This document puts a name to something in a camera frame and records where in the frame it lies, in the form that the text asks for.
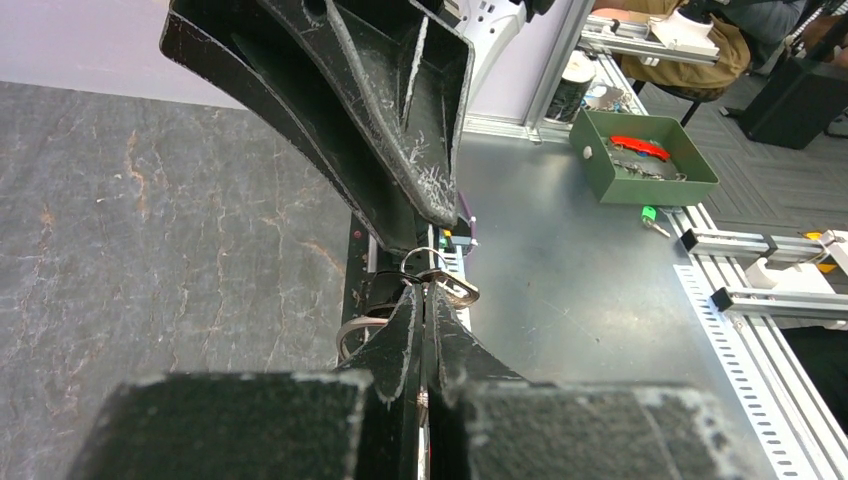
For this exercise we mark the seated person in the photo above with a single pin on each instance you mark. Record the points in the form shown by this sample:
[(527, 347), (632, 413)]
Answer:
[(714, 42)]

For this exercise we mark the red tool in tray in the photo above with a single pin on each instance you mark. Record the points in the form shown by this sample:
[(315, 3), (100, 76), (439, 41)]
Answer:
[(641, 147)]

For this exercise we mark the green capped key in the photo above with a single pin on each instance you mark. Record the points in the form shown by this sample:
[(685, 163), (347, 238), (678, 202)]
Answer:
[(649, 220)]

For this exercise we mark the aluminium rail frame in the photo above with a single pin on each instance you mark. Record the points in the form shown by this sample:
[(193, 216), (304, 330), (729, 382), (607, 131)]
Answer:
[(573, 290)]

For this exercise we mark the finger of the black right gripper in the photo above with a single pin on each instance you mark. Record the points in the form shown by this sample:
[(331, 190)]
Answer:
[(403, 76), (238, 47)]

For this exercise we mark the silver key with black fob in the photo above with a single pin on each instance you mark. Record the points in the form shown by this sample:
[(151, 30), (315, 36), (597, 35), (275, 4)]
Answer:
[(459, 292)]

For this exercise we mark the perforated cable duct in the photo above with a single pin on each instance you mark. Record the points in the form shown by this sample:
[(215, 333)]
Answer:
[(781, 414)]

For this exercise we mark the large silver keyring with clips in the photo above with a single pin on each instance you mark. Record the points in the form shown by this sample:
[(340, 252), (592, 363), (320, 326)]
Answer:
[(354, 334)]

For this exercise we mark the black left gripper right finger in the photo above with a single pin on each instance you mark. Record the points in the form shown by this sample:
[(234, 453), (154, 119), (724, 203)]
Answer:
[(486, 421)]

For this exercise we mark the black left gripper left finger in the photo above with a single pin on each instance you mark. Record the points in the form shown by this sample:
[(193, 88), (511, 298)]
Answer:
[(356, 421)]

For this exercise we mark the green metal tray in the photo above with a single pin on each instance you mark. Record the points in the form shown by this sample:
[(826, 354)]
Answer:
[(619, 176)]

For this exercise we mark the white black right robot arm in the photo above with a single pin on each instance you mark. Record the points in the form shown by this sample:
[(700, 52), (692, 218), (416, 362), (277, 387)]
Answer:
[(497, 33)]

